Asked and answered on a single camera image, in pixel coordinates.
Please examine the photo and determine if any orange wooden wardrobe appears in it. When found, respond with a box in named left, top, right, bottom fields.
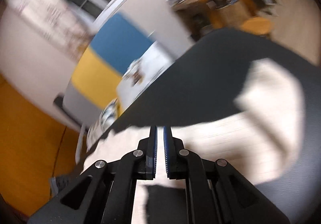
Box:
left=0, top=73, right=83, bottom=217

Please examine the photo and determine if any beige patterned curtain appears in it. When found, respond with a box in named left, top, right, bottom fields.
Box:
left=5, top=0, right=93, bottom=61

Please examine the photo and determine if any white deer print pillow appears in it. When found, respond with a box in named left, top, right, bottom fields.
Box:
left=117, top=41, right=176, bottom=116

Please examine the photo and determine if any small dark device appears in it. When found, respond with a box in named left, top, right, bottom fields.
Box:
left=50, top=176, right=69, bottom=195

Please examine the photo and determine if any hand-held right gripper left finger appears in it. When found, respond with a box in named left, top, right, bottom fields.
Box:
left=26, top=125, right=158, bottom=224

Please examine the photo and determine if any black leather padded table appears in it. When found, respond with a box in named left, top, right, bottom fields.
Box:
left=75, top=28, right=321, bottom=224

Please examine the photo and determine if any geometric triangle print pillow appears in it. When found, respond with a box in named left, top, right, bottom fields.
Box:
left=86, top=98, right=121, bottom=149

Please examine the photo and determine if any grey yellow blue armchair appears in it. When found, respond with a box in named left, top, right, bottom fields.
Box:
left=61, top=12, right=176, bottom=164

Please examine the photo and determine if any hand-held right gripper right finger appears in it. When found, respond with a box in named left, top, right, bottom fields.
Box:
left=163, top=125, right=290, bottom=224

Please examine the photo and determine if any round wooden stool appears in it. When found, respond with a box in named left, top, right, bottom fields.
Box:
left=241, top=17, right=272, bottom=37

